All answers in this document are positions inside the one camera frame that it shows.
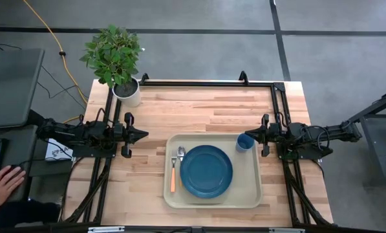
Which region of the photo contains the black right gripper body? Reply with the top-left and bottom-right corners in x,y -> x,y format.
260,113 -> 280,158

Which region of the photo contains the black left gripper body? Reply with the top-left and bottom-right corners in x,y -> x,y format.
113,113 -> 135,159

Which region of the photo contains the blue cup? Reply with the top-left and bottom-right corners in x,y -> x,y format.
235,132 -> 256,153

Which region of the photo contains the metal spoon orange handle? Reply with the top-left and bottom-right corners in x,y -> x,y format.
177,145 -> 186,188

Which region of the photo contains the blue round plate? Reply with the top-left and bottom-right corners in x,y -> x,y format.
179,144 -> 234,199

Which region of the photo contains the beige plastic tray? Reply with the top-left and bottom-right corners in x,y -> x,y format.
163,133 -> 264,210

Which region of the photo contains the white paper sheet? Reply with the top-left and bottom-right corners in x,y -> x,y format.
45,138 -> 74,162

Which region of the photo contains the large green potted plant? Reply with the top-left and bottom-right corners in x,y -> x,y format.
79,24 -> 143,108

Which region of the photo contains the black metal stand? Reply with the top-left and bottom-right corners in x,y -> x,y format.
362,89 -> 386,188

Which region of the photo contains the grey desk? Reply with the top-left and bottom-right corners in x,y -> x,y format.
0,47 -> 77,208

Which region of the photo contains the person's leg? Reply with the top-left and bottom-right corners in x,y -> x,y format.
0,199 -> 61,229

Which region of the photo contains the person's hand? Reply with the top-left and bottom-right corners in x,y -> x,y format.
0,166 -> 27,208

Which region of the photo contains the black aluminium table frame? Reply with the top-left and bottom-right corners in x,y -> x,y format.
58,71 -> 334,227

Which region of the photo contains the black floor cable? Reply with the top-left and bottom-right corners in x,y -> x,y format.
0,40 -> 87,111

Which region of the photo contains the silver table bracket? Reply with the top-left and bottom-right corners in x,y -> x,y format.
268,227 -> 305,233
87,226 -> 125,233

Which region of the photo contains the yellow floor cable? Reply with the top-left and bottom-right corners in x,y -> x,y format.
23,0 -> 89,124

